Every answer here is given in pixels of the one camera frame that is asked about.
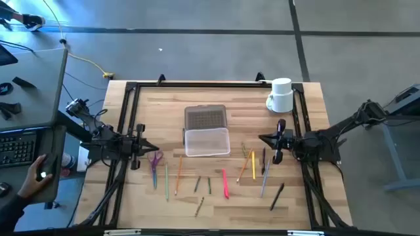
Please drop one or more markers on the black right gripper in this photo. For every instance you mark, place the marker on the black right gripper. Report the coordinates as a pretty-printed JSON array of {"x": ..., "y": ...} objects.
[{"x": 285, "y": 140}]

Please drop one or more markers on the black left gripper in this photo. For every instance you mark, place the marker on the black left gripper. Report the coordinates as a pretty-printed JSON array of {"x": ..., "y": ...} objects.
[{"x": 135, "y": 147}]

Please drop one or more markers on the dark purple pen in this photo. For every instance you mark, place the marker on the dark purple pen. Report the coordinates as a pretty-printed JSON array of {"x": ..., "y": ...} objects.
[{"x": 263, "y": 161}]

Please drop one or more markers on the orange pencil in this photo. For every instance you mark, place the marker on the orange pencil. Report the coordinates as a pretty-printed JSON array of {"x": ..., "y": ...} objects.
[
  {"x": 244, "y": 165},
  {"x": 178, "y": 175}
]

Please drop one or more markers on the grey lilac pen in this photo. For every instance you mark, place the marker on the grey lilac pen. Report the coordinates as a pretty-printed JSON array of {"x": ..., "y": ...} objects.
[{"x": 265, "y": 178}]

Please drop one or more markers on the black pen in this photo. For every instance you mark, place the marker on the black pen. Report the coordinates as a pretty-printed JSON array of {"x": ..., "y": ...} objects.
[{"x": 277, "y": 196}]

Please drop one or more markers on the clear plastic supply box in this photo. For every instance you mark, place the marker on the clear plastic supply box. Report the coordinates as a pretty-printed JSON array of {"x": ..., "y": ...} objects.
[{"x": 206, "y": 144}]

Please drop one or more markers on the olive green short pencil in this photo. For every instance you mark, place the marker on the olive green short pencil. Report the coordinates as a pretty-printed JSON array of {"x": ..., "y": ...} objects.
[{"x": 197, "y": 184}]

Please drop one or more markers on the pink highlighter pen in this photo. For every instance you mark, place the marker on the pink highlighter pen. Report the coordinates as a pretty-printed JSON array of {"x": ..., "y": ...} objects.
[{"x": 225, "y": 184}]

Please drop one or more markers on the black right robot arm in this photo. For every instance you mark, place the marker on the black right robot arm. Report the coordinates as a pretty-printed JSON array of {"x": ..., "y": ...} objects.
[{"x": 315, "y": 141}]

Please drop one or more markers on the person's forearm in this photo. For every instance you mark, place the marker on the person's forearm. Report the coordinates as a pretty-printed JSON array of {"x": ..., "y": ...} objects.
[{"x": 10, "y": 213}]

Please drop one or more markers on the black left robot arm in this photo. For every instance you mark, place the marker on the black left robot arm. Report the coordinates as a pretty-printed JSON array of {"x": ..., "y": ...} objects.
[{"x": 106, "y": 136}]

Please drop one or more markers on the white mug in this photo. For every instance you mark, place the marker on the white mug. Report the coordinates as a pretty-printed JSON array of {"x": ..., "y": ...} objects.
[{"x": 282, "y": 98}]

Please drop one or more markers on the black table clamp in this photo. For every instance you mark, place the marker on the black table clamp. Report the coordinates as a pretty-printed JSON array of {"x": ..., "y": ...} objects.
[
  {"x": 161, "y": 79},
  {"x": 260, "y": 77}
]

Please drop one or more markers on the white paper sheet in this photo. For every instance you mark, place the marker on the white paper sheet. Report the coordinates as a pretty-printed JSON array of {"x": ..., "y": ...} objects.
[{"x": 82, "y": 164}]

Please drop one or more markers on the white bottle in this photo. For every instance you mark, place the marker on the white bottle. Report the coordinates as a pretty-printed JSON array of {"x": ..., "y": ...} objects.
[{"x": 68, "y": 160}]

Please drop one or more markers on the black computer mouse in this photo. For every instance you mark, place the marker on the black computer mouse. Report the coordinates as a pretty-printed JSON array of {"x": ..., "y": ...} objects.
[{"x": 50, "y": 164}]

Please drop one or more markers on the person's hand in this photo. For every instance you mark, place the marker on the person's hand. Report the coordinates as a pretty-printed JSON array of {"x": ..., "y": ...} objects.
[{"x": 31, "y": 182}]

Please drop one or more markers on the grey rolling cart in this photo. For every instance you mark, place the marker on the grey rolling cart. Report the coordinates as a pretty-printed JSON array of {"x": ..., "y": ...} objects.
[{"x": 395, "y": 154}]

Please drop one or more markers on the grey side desk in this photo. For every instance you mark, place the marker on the grey side desk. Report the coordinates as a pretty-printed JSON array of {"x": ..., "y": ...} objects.
[{"x": 36, "y": 85}]

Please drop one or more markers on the black keyboard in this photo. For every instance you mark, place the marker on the black keyboard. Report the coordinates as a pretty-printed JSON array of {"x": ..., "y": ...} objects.
[{"x": 16, "y": 149}]

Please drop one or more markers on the small dark mouse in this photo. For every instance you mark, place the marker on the small dark mouse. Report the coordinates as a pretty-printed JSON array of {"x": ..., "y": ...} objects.
[{"x": 4, "y": 190}]

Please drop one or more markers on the round black disc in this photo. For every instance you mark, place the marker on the round black disc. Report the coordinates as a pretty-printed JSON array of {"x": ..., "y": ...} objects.
[{"x": 6, "y": 89}]

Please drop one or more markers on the black tablet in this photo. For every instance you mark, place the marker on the black tablet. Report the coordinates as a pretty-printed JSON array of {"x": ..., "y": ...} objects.
[{"x": 6, "y": 56}]

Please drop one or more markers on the person's shoe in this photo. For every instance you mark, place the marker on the person's shoe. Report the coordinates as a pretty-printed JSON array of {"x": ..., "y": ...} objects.
[{"x": 34, "y": 22}]

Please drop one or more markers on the black metal table frame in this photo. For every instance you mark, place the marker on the black metal table frame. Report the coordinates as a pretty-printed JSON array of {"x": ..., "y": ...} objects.
[{"x": 213, "y": 84}]

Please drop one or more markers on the white edge bracket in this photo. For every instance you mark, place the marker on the white edge bracket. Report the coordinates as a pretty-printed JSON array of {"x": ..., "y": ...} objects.
[
  {"x": 121, "y": 232},
  {"x": 305, "y": 233}
]

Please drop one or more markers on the black bracket piece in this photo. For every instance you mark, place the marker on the black bracket piece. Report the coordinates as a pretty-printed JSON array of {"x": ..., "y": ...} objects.
[{"x": 11, "y": 107}]

